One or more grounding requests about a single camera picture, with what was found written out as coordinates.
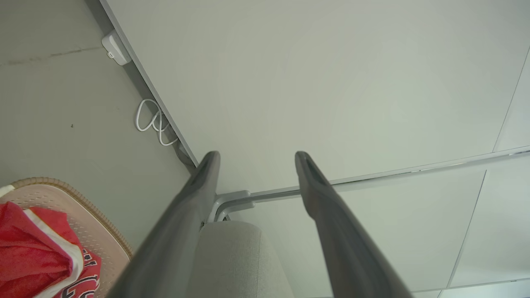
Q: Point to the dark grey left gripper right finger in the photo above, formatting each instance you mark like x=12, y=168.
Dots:
x=348, y=256

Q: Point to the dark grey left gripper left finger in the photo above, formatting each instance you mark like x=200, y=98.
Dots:
x=174, y=248

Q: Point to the red lettered basketball jersey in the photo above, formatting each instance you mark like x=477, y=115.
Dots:
x=85, y=285

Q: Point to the red shorts with white stripe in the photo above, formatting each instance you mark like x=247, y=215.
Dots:
x=29, y=248

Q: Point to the grey partition wall panel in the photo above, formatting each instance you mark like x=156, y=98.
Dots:
x=393, y=231

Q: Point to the grey fabric sofa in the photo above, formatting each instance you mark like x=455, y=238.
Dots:
x=236, y=265

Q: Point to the cream perforated laundry basket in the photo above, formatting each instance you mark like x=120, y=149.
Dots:
x=99, y=231

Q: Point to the grey partition foot without wheel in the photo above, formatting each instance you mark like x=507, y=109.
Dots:
x=232, y=195

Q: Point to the large white partition panel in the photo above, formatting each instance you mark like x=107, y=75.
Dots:
x=331, y=82

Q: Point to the small white power adapter box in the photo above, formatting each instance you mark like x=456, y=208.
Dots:
x=116, y=47

